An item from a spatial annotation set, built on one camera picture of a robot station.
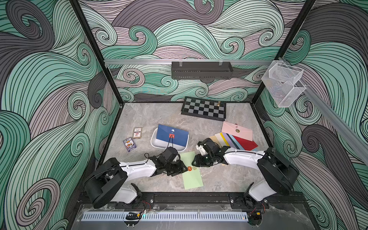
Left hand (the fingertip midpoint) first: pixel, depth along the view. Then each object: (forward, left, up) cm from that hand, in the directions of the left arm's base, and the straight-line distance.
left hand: (186, 169), depth 81 cm
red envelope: (+18, -42, -3) cm, 45 cm away
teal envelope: (+16, -36, -2) cm, 39 cm away
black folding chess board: (+47, -16, +2) cm, 50 cm away
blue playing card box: (+16, +38, -1) cm, 41 cm away
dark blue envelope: (+20, +4, +2) cm, 21 cm away
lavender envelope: (+21, -30, -3) cm, 37 cm away
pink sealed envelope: (+29, -37, -2) cm, 47 cm away
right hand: (+4, -6, -2) cm, 7 cm away
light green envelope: (-3, -4, -4) cm, 6 cm away
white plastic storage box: (+19, +19, -5) cm, 27 cm away
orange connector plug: (-21, +24, -3) cm, 32 cm away
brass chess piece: (+52, -27, +3) cm, 58 cm away
